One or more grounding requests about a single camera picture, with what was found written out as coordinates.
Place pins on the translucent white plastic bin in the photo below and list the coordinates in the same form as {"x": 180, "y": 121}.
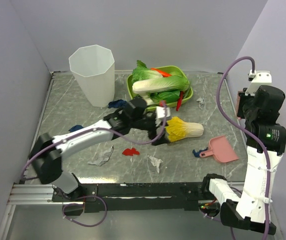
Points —
{"x": 94, "y": 70}

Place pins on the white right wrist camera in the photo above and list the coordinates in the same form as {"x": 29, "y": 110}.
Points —
{"x": 257, "y": 79}

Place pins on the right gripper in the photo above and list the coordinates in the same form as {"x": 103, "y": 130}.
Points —
{"x": 243, "y": 97}

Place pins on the grey paper scrap left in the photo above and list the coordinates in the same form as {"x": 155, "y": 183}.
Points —
{"x": 103, "y": 158}

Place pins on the small bok choy toy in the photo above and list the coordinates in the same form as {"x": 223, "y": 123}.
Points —
{"x": 167, "y": 96}

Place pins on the grey paper scrap right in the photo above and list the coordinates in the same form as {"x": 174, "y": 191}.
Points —
{"x": 201, "y": 103}

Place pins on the large green cabbage toy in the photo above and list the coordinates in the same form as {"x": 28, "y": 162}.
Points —
{"x": 161, "y": 84}

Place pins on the dark blue paper scrap right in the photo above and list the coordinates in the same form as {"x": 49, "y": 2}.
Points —
{"x": 197, "y": 154}

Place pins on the green leafy lettuce toy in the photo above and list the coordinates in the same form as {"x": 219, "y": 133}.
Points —
{"x": 141, "y": 72}

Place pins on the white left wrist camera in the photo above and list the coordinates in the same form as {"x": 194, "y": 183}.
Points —
{"x": 162, "y": 113}

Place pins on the orange carrot toy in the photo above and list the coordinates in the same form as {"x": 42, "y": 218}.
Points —
{"x": 163, "y": 73}

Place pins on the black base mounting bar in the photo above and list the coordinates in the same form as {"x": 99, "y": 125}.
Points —
{"x": 140, "y": 196}

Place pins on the dark blue paper scrap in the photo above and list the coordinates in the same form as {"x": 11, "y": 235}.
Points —
{"x": 197, "y": 154}
{"x": 75, "y": 128}

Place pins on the pink hand brush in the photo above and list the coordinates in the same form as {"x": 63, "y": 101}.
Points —
{"x": 239, "y": 106}

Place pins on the grey paper scrap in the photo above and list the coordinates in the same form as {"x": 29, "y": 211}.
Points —
{"x": 201, "y": 103}
{"x": 103, "y": 158}

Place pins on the red chili pepper toy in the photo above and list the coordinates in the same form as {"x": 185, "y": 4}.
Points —
{"x": 179, "y": 101}

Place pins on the red paper scrap centre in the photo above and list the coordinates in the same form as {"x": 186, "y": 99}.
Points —
{"x": 130, "y": 152}

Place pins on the white crumpled paper scrap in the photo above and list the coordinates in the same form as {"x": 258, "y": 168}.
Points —
{"x": 156, "y": 162}

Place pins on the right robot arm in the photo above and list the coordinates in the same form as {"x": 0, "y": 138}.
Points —
{"x": 265, "y": 145}

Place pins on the yellow napa cabbage toy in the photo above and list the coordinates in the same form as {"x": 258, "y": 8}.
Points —
{"x": 177, "y": 129}

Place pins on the pink dustpan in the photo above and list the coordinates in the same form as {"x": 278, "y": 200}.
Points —
{"x": 220, "y": 149}

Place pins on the dark blue paper scrap left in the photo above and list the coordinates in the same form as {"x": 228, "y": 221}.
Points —
{"x": 75, "y": 128}

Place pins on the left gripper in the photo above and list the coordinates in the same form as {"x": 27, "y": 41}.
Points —
{"x": 152, "y": 133}

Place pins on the dark blue scrap near bin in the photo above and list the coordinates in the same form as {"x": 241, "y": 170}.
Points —
{"x": 117, "y": 104}

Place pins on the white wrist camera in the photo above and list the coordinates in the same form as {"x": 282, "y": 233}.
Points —
{"x": 162, "y": 113}
{"x": 257, "y": 79}

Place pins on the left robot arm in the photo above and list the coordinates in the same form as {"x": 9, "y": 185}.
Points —
{"x": 48, "y": 151}

